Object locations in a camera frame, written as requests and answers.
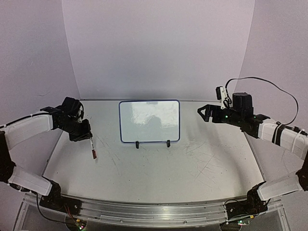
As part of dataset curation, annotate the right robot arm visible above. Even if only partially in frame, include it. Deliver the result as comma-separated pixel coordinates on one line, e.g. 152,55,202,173
197,92,308,220

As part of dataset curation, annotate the aluminium front rail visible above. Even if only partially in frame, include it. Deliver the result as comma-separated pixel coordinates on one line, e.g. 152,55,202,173
25,193,288,228

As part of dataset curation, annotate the black whiteboard stand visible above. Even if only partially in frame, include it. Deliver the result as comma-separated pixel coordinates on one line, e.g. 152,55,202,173
135,140,171,149

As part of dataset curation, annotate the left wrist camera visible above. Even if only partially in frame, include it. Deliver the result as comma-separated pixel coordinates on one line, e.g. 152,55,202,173
77,105,84,123

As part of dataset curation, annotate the circuit board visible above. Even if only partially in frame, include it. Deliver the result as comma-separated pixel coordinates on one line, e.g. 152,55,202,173
73,218,87,231
237,218,252,226

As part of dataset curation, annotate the left circuit board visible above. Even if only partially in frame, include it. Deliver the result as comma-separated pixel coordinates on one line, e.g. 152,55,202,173
73,218,87,231

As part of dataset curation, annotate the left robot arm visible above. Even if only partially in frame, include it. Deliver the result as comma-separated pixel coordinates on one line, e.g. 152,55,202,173
0,97,92,211

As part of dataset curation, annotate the small blue-framed whiteboard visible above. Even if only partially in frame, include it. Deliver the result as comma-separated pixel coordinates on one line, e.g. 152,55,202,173
118,100,180,143

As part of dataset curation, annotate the black right camera cable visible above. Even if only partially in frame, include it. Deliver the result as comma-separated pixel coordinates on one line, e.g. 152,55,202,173
225,76,299,125

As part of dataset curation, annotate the right circuit board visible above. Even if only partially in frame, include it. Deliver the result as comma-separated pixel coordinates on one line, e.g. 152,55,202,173
237,218,252,226

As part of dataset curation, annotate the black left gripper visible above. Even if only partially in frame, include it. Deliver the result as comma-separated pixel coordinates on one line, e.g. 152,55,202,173
58,116,92,141

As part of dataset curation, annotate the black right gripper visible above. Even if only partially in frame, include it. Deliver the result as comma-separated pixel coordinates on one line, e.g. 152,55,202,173
196,104,243,126

